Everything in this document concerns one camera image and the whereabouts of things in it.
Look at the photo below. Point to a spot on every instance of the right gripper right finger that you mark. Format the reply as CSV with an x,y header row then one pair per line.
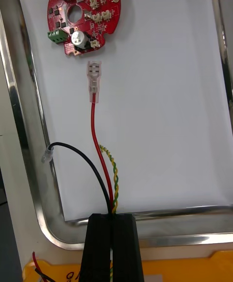
x,y
126,250

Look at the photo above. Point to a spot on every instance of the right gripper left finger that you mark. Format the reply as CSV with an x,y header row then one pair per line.
x,y
97,250

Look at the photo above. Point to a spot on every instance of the yellow-orange plastic bin with handwriting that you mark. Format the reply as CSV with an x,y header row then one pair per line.
x,y
189,268

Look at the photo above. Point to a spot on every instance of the steel tray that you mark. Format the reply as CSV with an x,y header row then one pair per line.
x,y
31,189

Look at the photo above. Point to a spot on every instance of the white paper sheet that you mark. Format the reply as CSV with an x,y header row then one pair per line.
x,y
157,116

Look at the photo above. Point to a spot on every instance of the round red circuit board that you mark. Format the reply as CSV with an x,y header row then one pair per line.
x,y
85,7

